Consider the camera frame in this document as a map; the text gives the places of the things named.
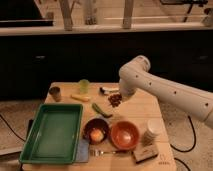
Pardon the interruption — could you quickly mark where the green plastic tray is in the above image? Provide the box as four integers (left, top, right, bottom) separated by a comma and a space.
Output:
19, 104, 83, 164

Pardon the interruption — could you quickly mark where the white paper cup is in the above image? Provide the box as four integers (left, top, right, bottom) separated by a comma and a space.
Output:
142, 119, 162, 145

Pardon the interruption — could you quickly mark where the black cable on floor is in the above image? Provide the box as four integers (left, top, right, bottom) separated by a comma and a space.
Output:
169, 114, 198, 154

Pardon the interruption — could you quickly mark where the dark purple bowl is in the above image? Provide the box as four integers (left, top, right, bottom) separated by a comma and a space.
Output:
83, 118, 109, 145

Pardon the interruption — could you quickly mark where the wooden table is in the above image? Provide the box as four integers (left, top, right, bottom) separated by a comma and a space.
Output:
22, 83, 177, 171

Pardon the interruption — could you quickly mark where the dark brown cup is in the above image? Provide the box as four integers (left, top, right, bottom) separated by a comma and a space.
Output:
49, 87, 61, 102

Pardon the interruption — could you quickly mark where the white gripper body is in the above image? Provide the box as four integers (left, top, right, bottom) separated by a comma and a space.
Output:
119, 79, 136, 100

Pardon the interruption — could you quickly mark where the white handled brush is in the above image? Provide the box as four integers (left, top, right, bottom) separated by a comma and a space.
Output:
99, 87, 119, 95

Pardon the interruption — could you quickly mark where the dark rectangular sponge block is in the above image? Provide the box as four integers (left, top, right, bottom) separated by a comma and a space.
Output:
132, 146, 159, 164

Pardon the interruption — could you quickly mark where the yellow fruit in bowl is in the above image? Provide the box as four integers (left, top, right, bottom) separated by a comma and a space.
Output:
90, 129, 104, 143

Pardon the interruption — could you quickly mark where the silver fork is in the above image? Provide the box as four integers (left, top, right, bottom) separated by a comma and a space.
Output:
90, 149, 127, 156

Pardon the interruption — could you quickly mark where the dark red grape bunch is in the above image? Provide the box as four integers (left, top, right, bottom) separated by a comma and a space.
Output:
108, 94, 122, 107

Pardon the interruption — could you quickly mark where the yellow banana piece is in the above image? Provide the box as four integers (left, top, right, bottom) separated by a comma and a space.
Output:
71, 94, 90, 102

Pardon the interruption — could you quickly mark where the translucent green cup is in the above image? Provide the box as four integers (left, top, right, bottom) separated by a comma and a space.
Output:
78, 79, 89, 94

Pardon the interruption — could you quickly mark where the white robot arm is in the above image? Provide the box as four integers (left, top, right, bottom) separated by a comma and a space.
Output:
119, 55, 213, 129

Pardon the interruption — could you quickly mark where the blue cloth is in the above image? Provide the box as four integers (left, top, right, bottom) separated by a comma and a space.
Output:
75, 139, 89, 163

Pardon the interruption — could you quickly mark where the orange bowl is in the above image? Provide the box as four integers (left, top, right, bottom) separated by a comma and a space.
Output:
110, 121, 140, 150

